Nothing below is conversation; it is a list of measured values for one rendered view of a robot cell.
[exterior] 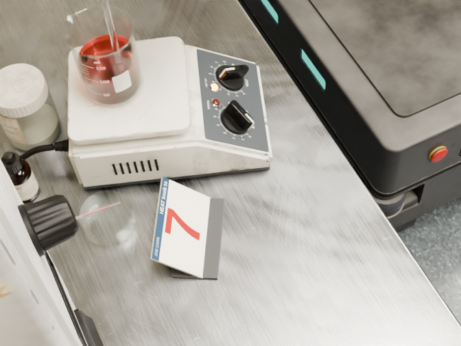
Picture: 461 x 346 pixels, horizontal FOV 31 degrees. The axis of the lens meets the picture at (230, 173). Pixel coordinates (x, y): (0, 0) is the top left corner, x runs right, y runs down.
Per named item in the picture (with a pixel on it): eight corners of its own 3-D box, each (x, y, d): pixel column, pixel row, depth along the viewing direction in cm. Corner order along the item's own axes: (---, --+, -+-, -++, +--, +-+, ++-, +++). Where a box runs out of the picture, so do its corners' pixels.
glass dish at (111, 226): (72, 235, 84) (67, 224, 82) (99, 193, 87) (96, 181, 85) (119, 255, 83) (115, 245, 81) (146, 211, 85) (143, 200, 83)
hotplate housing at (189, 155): (258, 76, 94) (257, 27, 87) (273, 174, 87) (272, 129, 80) (62, 97, 94) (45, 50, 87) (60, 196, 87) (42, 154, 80)
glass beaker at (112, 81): (155, 68, 84) (144, 10, 77) (134, 119, 81) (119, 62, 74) (91, 55, 86) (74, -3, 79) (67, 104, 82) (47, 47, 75)
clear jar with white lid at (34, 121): (42, 99, 94) (25, 53, 87) (73, 132, 91) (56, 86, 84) (-3, 129, 92) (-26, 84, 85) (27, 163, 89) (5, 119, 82)
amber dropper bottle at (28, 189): (6, 189, 87) (-14, 152, 82) (31, 174, 88) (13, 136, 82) (20, 209, 86) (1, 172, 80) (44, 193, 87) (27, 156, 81)
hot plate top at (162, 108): (184, 40, 87) (183, 34, 86) (192, 134, 80) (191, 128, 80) (69, 52, 87) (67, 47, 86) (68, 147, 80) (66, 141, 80)
